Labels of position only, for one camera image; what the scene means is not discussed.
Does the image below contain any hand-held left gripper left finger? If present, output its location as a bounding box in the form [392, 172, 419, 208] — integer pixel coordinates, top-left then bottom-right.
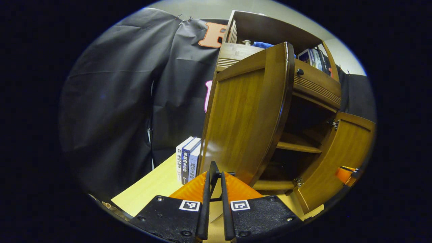
[130, 170, 211, 242]

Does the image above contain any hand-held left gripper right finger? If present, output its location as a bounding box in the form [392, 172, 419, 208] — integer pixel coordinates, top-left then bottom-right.
[220, 170, 304, 242]

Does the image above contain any wooden shoe cabinet door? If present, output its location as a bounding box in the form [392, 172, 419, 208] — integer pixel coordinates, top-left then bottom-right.
[293, 111, 376, 215]
[197, 42, 296, 188]

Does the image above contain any black door handle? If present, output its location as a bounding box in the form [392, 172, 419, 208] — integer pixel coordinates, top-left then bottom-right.
[207, 161, 236, 203]

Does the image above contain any wooden double-door shoe cabinet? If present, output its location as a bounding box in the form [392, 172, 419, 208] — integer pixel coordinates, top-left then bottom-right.
[216, 10, 342, 196]

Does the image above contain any wooden cabinet inner shelf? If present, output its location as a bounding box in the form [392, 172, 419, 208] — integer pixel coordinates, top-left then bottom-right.
[276, 132, 323, 154]

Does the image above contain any wooden cabinet drawer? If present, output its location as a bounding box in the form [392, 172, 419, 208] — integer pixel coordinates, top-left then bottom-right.
[216, 42, 342, 113]

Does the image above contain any pale blue standing book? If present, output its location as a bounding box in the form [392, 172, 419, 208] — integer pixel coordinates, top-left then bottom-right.
[188, 143, 202, 181]

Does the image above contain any dark blue standing book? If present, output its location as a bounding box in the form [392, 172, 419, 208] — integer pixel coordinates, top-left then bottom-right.
[181, 137, 201, 185]

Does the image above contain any white standing book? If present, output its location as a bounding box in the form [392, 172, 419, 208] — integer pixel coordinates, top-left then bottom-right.
[176, 136, 194, 184]

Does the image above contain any black spine book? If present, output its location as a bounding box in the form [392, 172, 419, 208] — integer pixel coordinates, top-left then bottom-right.
[317, 46, 333, 76]

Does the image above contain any light blue spine book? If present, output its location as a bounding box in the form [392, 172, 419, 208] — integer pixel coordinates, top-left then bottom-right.
[310, 47, 324, 71]

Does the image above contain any black backdrop cloth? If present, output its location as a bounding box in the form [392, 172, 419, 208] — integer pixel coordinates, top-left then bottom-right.
[59, 7, 377, 203]

